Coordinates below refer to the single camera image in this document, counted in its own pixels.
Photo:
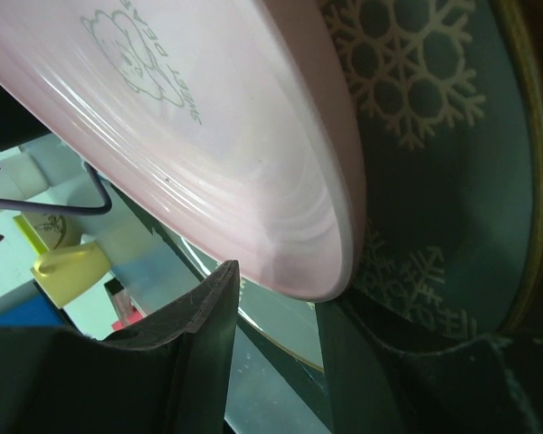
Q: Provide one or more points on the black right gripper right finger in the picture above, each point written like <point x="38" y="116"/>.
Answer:
<point x="386" y="374"/>

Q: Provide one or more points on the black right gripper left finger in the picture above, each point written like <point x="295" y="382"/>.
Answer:
<point x="167" y="373"/>

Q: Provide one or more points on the grey reindeer snowflake plate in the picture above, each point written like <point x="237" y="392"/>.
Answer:
<point x="449" y="104"/>

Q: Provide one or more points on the pink plate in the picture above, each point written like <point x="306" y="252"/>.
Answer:
<point x="228" y="121"/>

